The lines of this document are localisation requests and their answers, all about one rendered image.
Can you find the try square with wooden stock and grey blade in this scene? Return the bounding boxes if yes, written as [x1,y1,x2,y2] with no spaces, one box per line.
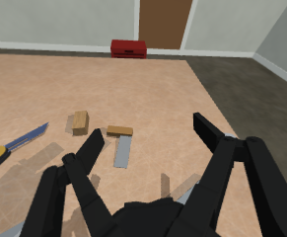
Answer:
[107,125,133,168]

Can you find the brown wooden block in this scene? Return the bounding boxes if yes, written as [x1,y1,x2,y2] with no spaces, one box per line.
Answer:
[72,111,89,135]

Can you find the black sliding bevel with blue blade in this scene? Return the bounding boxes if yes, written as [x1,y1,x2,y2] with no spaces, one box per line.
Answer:
[0,122,48,165]

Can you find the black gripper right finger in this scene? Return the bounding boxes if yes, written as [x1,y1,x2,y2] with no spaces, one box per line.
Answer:
[166,113,287,237]

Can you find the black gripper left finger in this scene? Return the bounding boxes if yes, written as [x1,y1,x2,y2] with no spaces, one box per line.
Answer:
[19,128,125,237]

